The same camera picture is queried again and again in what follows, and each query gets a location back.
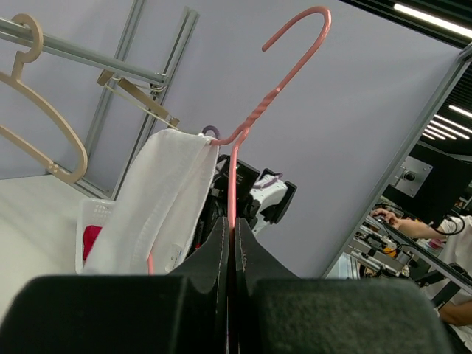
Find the pink wire hanger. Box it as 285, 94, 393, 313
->
147, 5, 332, 276

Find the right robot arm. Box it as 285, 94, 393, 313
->
190, 154, 297, 251

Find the white mesh shirt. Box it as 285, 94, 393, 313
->
82, 129, 219, 275

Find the right wooden bracket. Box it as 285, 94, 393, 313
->
97, 70, 180, 130

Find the wooden hanger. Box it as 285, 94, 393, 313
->
0, 13, 89, 184

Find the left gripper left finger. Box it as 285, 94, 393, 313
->
1, 218, 229, 353

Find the red t shirt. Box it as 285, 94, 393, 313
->
83, 225, 102, 262

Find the white plastic basket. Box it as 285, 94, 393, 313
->
74, 198, 115, 274

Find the metal hanging rail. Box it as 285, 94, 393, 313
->
1, 18, 170, 86

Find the person at desk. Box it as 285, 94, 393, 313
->
371, 208, 471, 327

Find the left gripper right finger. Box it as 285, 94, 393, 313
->
235, 220, 453, 353

